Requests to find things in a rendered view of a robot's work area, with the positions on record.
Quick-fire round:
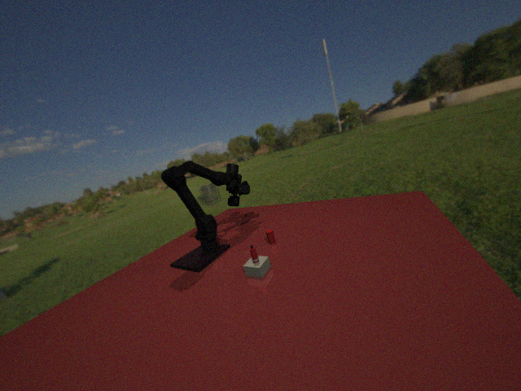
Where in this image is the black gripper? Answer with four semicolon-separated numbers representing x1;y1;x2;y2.
228;174;242;206

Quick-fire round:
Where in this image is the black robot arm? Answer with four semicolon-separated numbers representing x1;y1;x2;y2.
161;161;250;255

